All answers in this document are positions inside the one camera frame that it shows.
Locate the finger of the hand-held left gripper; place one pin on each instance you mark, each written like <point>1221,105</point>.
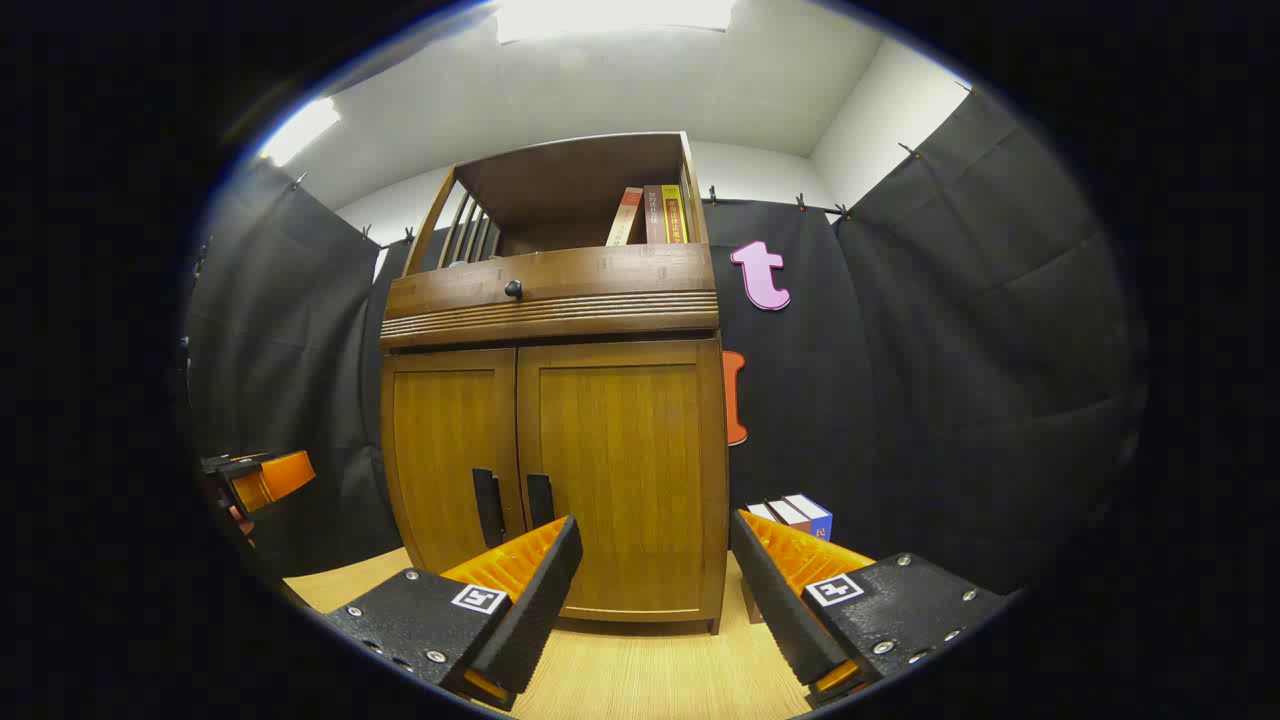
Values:
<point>280,478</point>

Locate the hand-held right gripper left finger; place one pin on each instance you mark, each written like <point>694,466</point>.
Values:
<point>545,600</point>

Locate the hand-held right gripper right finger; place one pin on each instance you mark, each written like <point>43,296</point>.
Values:
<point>775,600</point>

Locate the wooden shoe cabinet door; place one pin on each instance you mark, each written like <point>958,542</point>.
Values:
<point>630,470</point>
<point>440,450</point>

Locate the wooden double-door shoe cabinet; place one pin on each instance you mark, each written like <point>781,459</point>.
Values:
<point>560,180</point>

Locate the dark red book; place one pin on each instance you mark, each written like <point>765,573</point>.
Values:
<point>788,515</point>

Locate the blue white book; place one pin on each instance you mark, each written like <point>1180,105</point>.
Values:
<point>812,515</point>

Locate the black backdrop cloth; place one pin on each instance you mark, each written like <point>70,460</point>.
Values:
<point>950,350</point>

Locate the wooden drawer with black knob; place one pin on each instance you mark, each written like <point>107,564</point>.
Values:
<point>600,275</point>

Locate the ceiling light panel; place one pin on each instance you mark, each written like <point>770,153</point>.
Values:
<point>298,130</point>
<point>610,18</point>

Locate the tan red book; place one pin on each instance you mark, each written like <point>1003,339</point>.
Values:
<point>626,215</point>

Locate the brown book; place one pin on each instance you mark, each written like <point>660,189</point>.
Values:
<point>654,215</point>

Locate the yellow book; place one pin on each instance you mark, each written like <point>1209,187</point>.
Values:
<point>674,212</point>

